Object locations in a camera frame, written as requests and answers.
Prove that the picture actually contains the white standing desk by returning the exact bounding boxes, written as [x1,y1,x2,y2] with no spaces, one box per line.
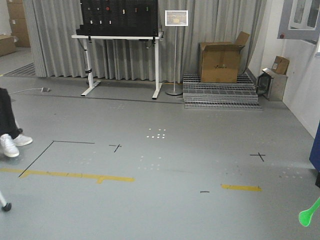
[71,32,163,100]

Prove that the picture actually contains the grey curtain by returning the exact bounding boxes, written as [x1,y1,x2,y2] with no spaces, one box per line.
[23,0,267,82]

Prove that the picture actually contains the sign stand with picture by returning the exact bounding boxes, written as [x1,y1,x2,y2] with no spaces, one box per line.
[165,10,189,96]

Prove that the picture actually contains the metal box cabinet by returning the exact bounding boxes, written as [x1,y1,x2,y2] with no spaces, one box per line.
[256,68,288,102]

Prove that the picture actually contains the small cardboard box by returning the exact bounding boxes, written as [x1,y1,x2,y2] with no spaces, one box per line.
[271,56,290,75]

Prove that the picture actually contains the stacked metal grates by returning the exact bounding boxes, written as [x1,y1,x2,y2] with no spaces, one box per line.
[183,73,262,111]

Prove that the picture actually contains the stacked cardboard boxes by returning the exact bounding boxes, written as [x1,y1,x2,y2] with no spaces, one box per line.
[0,0,31,57]

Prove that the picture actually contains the black pegboard panel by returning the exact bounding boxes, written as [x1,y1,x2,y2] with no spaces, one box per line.
[76,0,159,37]

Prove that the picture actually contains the green plastic spoon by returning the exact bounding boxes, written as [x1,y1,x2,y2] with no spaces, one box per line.
[298,198,320,227]

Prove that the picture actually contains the person leg with white shoes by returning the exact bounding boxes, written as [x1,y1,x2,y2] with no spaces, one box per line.
[0,88,33,158]

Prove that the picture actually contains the large open cardboard box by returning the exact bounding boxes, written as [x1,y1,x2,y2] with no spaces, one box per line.
[199,31,250,84]

